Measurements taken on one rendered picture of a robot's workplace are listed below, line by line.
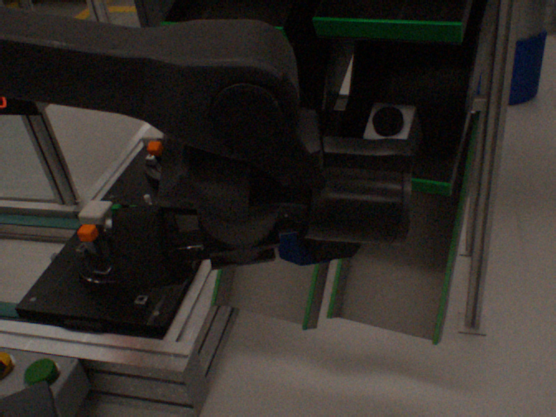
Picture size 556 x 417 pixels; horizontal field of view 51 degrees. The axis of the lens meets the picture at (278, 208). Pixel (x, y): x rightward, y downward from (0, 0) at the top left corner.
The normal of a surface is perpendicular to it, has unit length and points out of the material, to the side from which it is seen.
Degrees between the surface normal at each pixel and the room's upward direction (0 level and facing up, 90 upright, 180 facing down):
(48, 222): 0
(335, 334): 0
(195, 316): 0
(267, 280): 45
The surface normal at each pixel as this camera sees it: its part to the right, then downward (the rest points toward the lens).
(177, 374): -0.25, 0.61
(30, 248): -0.12, -0.79
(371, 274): -0.37, -0.15
